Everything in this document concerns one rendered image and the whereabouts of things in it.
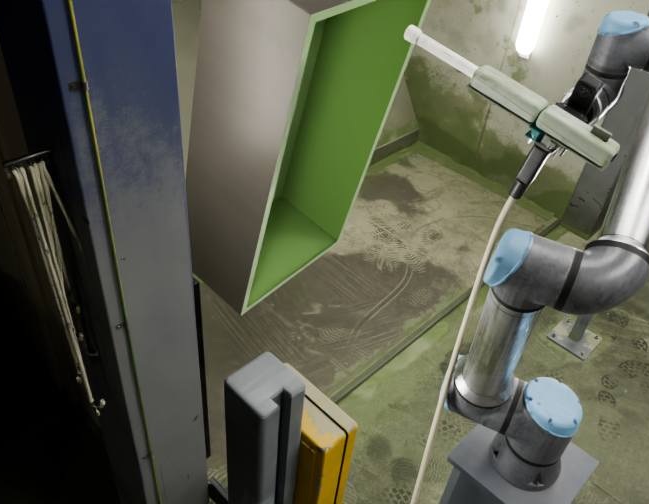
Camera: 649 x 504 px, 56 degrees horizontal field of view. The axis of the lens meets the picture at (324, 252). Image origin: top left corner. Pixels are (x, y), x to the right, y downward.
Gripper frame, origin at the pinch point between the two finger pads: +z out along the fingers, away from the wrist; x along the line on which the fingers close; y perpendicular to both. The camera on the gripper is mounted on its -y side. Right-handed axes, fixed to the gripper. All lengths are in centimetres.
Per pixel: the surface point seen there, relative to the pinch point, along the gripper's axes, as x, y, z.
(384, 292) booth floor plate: 37, 167, -84
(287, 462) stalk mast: -7, 0, 84
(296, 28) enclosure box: 63, 11, 0
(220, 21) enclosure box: 87, 23, 0
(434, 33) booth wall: 121, 112, -224
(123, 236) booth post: 39, 16, 69
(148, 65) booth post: 44, -11, 60
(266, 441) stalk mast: -5, -7, 87
